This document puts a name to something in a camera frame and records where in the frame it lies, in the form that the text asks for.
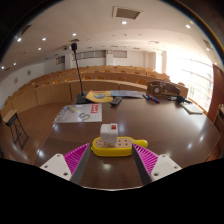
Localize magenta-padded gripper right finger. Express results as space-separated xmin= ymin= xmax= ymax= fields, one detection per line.
xmin=131 ymin=143 xmax=183 ymax=186

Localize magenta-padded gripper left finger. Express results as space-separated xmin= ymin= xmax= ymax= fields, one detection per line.
xmin=39 ymin=142 xmax=93 ymax=186

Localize white charger with red switch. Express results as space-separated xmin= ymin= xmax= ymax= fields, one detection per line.
xmin=99 ymin=123 xmax=119 ymax=145

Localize white magazine with red print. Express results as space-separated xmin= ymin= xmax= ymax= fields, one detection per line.
xmin=53 ymin=103 xmax=103 ymax=125

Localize white notebook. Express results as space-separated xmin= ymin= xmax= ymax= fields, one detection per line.
xmin=181 ymin=102 xmax=205 ymax=116

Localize small wooden side desk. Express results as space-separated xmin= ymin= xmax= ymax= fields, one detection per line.
xmin=2 ymin=109 xmax=30 ymax=150

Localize red marker pen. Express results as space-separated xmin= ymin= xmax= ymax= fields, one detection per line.
xmin=147 ymin=94 xmax=161 ymax=105

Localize black desk device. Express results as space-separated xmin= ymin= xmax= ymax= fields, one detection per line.
xmin=166 ymin=95 xmax=193 ymax=105

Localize wooden shelf unit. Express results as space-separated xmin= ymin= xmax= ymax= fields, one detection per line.
xmin=213 ymin=103 xmax=224 ymax=148

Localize black gooseneck desk microphone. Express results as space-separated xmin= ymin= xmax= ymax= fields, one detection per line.
xmin=70 ymin=42 xmax=92 ymax=105

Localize rows of wooden auditorium seats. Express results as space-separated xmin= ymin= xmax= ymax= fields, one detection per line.
xmin=0 ymin=64 xmax=190 ymax=116

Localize wooden desk organizer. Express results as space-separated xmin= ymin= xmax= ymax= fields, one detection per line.
xmin=146 ymin=80 xmax=182 ymax=98

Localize yellow book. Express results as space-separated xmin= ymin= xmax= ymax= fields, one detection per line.
xmin=85 ymin=90 xmax=114 ymax=104

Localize blue booklet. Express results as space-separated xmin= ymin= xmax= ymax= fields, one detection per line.
xmin=109 ymin=89 xmax=145 ymax=100

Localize black remote control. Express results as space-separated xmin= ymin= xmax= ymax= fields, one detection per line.
xmin=109 ymin=96 xmax=123 ymax=107

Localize round ceiling lights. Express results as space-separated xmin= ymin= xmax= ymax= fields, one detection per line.
xmin=0 ymin=19 xmax=195 ymax=71

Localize square ceiling vent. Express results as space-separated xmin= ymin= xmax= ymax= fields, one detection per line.
xmin=111 ymin=5 xmax=145 ymax=21

